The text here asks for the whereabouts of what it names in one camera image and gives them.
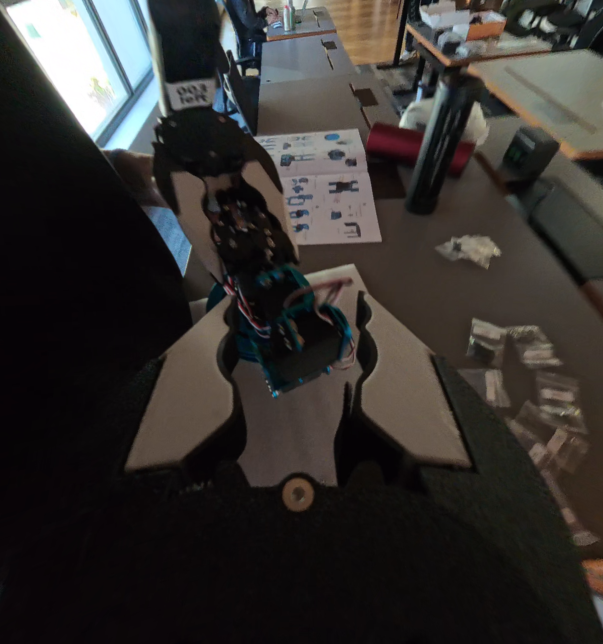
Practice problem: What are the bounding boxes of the white plastic bag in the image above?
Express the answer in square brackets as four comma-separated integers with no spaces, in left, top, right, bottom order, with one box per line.
[400,96,491,147]

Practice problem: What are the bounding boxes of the cluttered office desk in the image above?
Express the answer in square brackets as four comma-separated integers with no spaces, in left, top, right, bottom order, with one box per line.
[402,0,513,96]

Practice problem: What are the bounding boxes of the red white black servo cable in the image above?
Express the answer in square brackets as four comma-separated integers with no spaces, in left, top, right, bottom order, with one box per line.
[216,272,360,353]

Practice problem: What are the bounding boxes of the white foam sheet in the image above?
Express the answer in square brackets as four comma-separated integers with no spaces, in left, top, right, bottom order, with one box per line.
[181,264,382,489]

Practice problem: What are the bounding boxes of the person's left hand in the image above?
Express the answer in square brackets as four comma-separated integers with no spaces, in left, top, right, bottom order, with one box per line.
[106,149,173,208]

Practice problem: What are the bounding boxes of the large window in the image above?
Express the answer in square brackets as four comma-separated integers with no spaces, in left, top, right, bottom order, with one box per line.
[0,0,156,142]

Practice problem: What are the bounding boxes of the red tube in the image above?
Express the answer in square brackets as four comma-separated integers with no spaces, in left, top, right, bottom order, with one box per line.
[367,121,478,180]

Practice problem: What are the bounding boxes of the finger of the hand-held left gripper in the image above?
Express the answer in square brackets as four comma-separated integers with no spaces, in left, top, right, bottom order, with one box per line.
[239,164,302,252]
[171,179,232,287]

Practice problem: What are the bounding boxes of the black desk panel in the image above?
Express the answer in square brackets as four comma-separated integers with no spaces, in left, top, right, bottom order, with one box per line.
[528,176,603,282]

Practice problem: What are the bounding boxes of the small clear parts bag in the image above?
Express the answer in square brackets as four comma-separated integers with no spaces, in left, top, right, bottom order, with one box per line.
[434,234,503,269]

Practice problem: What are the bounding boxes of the beige office table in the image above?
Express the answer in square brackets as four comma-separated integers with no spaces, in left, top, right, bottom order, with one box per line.
[473,49,603,162]

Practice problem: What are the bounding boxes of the blue toy robot arm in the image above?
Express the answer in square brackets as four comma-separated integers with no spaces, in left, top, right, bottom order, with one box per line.
[206,264,374,398]

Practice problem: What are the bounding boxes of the black cylindrical flask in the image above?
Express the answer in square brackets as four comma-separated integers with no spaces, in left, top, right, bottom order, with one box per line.
[405,76,483,217]

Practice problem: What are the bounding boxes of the pile of small parts bags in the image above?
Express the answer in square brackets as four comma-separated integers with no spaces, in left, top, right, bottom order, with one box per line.
[458,317,603,549]

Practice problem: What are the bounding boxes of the dark grey desk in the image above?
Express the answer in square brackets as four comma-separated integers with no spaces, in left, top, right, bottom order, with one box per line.
[181,36,603,559]

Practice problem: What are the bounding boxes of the small black box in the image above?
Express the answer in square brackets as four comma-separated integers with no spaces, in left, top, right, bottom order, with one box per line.
[503,126,561,192]

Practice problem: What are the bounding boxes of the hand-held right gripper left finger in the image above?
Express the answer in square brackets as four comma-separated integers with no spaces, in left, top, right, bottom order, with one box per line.
[124,299,247,474]

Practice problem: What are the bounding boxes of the printed instruction sheet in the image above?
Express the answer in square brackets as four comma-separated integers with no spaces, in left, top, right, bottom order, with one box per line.
[251,128,384,247]

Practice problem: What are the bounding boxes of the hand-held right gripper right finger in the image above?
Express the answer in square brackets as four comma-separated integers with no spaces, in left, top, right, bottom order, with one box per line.
[334,292,475,474]

